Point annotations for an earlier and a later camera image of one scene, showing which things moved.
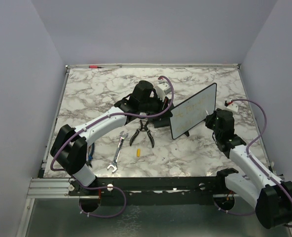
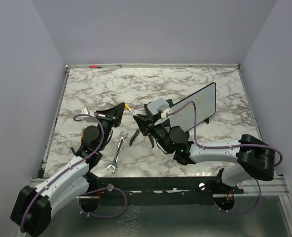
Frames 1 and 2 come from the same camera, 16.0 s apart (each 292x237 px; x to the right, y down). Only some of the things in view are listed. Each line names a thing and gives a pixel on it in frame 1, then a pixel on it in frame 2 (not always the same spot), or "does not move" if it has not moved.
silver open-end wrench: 115,164 does not move
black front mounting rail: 138,191 does not move
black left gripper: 163,104 → 113,115
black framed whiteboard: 192,112 does not move
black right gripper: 209,118 → 146,124
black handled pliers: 137,132 does not move
